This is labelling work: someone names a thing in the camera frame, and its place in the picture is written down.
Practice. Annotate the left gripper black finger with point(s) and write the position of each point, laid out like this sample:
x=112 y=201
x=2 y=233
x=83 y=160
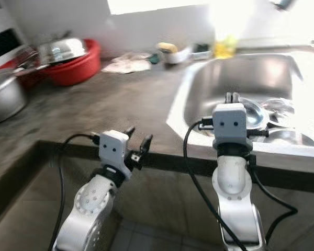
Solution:
x=147 y=145
x=130 y=132

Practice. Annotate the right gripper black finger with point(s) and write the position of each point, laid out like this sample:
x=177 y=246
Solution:
x=236 y=99
x=228 y=99

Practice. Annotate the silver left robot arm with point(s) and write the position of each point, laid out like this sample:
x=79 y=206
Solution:
x=91 y=201

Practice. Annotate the stainless steel double sink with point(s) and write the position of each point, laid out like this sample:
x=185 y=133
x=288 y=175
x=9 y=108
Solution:
x=230 y=78

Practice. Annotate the shallow stainless steel bowl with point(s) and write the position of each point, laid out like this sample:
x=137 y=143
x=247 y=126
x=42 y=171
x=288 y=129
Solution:
x=280 y=110

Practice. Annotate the wide stainless steel bowl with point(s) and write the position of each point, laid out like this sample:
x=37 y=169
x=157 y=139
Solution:
x=290 y=138

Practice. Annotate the yellow dish soap bottle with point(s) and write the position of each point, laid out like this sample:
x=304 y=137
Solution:
x=225 y=49

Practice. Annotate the small clear plastic tray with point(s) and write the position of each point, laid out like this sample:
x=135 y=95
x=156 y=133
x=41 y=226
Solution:
x=202 y=54

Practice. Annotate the black sponge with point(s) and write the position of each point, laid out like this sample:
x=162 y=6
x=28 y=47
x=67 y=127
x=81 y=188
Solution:
x=201 y=47

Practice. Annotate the white bowl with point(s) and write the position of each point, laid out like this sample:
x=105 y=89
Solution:
x=179 y=57

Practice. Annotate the large steel pot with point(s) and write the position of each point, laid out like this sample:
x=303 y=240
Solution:
x=5 y=99

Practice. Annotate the beige cloth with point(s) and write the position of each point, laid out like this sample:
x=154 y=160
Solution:
x=125 y=64

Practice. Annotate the green scouring pad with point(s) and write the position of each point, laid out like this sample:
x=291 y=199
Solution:
x=154 y=59

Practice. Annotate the yellow sponge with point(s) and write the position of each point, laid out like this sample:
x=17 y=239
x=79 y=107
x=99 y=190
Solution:
x=167 y=47

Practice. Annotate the shiny steel lid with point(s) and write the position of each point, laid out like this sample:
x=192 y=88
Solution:
x=63 y=50

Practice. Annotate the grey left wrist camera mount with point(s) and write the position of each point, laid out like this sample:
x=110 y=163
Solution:
x=115 y=149

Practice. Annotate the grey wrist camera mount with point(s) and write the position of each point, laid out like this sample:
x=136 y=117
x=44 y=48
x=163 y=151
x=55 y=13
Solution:
x=115 y=149
x=230 y=124

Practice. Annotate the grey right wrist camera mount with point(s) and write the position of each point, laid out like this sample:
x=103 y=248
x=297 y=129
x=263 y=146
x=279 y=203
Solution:
x=230 y=124

